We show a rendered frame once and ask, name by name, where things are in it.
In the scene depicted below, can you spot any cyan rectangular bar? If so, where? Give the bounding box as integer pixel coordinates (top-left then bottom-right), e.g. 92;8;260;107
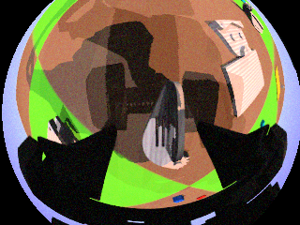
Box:
260;120;265;128

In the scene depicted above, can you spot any small blue block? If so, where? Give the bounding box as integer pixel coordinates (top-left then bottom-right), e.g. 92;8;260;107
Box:
173;195;185;203

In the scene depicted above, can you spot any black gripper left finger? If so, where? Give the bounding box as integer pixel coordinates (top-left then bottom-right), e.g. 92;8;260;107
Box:
37;125;117;202

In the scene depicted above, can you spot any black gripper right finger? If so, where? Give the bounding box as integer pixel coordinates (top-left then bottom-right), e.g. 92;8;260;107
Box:
198;120;270;188

